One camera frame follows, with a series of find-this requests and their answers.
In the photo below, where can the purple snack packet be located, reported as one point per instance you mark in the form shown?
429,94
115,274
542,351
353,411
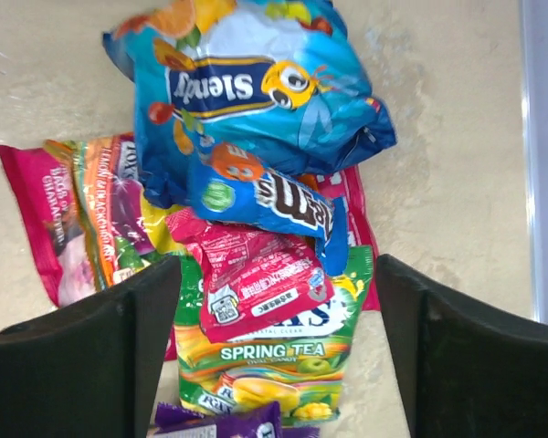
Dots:
263,422

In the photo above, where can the pink raspberry candy bag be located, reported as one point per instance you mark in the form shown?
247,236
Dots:
124,232

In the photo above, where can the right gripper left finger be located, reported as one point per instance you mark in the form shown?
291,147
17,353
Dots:
90,369

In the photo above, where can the blue snack bag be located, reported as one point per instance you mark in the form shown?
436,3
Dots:
277,78

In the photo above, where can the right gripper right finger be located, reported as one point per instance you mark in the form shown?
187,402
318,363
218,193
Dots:
463,368

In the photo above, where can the green Fox's candy bag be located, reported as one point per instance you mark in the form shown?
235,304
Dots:
299,363

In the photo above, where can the blue m&m's packet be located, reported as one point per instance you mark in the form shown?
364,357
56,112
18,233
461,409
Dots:
230,185

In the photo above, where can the red small candy packet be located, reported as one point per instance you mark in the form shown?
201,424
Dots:
252,279

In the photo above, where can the aluminium frame rail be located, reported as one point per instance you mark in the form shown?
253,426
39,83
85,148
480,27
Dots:
534,30

